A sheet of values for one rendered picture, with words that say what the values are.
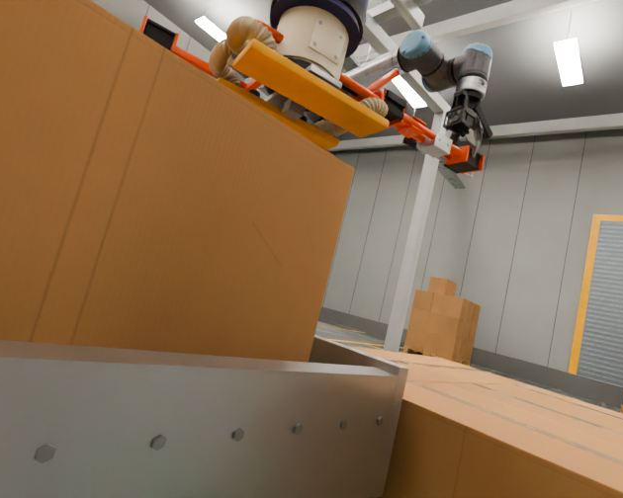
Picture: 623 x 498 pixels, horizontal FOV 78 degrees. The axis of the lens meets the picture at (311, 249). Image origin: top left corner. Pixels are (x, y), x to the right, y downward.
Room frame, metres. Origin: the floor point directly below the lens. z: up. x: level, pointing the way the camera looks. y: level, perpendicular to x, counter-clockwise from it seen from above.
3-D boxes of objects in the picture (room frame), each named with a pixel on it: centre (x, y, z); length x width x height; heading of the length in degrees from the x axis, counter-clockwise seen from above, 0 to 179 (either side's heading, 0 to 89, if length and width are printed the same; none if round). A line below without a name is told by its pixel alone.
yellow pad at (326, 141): (0.92, 0.17, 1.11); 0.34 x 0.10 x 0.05; 121
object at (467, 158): (1.14, -0.40, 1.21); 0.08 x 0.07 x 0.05; 121
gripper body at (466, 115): (1.14, -0.37, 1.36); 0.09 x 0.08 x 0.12; 120
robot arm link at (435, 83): (1.22, -0.29, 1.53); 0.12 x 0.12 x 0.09; 38
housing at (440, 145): (1.08, -0.28, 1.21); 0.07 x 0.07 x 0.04; 31
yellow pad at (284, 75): (0.76, 0.07, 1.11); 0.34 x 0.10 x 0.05; 121
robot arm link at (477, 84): (1.14, -0.37, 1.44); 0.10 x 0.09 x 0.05; 30
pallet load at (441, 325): (8.23, -3.14, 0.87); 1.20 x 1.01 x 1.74; 139
